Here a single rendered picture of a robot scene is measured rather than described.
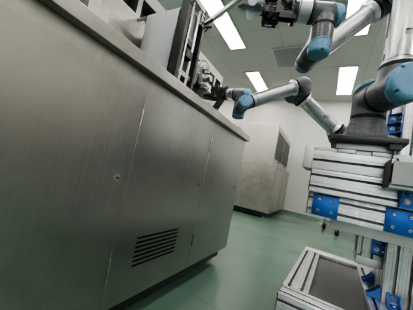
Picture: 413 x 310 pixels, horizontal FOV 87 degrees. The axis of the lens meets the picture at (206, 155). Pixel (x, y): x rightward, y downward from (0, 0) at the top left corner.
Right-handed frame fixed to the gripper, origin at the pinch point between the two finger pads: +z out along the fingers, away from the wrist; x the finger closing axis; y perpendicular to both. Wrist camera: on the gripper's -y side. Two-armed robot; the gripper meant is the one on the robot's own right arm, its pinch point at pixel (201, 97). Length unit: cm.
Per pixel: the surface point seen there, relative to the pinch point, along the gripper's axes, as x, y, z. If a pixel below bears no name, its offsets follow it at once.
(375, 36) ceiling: -211, 171, -115
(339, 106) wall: -444, 159, -88
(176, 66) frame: 49, -5, -15
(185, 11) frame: 49, 23, -14
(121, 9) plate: 52, 31, 30
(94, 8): 80, 4, 4
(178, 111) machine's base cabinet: 57, -29, -29
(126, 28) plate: 46, 24, 30
